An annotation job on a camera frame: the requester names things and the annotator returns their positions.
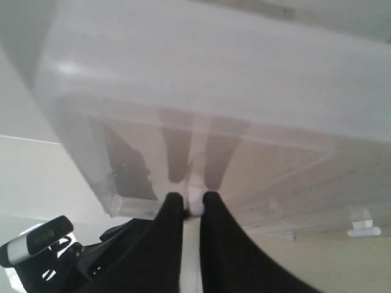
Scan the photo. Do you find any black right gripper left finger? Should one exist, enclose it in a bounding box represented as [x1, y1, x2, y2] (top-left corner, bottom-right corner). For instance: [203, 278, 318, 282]
[78, 193, 184, 292]

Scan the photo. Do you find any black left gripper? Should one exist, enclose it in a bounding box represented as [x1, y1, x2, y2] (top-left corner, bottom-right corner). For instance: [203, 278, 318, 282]
[0, 217, 156, 293]

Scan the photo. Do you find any translucent top drawer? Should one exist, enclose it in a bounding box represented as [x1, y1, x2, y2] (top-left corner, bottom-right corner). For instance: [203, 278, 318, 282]
[88, 106, 390, 239]

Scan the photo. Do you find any white plastic drawer cabinet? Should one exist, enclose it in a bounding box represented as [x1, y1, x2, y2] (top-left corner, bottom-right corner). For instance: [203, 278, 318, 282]
[0, 0, 391, 172]

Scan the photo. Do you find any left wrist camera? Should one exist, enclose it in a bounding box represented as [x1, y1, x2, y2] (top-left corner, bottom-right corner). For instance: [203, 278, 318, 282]
[1, 215, 74, 267]

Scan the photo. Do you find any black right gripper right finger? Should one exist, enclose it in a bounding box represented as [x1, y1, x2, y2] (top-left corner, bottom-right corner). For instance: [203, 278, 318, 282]
[200, 192, 319, 292]

